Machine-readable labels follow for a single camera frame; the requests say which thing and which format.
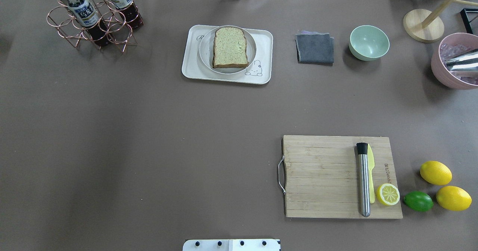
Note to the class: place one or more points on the plain bread slice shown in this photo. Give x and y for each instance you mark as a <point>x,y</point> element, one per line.
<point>229,48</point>

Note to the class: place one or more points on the white round plate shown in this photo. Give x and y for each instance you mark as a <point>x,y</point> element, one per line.
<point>206,52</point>

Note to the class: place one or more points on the cream serving tray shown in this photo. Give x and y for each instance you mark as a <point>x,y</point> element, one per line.
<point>258,73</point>

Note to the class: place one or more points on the grey folded cloth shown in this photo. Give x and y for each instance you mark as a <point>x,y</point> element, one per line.
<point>315,47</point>

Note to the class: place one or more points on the bamboo cutting board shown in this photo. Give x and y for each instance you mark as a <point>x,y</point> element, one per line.
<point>321,174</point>

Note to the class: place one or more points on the yellow plastic knife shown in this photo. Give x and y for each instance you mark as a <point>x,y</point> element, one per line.
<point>371,166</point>

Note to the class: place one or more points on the mint green bowl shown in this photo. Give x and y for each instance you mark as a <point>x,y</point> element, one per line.
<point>368,43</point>

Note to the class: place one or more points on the half lemon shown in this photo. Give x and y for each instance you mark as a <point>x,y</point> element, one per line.
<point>388,194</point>

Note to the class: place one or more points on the tea bottle middle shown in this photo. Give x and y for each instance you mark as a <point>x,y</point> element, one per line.
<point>129,13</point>

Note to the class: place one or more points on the tea bottle front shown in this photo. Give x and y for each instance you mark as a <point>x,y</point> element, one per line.
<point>89,18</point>

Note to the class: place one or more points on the green lime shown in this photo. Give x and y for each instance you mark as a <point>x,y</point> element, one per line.
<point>418,201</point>

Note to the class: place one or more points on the wooden stand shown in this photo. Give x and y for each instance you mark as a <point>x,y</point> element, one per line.
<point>426,26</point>

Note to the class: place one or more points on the pink bowl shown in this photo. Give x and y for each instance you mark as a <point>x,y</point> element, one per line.
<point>453,45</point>

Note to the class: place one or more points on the steel scoop in bowl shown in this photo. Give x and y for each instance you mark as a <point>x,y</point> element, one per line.
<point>465,64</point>

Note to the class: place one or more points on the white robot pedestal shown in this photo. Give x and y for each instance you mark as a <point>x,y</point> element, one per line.
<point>232,245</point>

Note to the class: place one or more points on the copper wire bottle rack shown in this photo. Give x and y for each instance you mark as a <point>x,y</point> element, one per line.
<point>118,31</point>

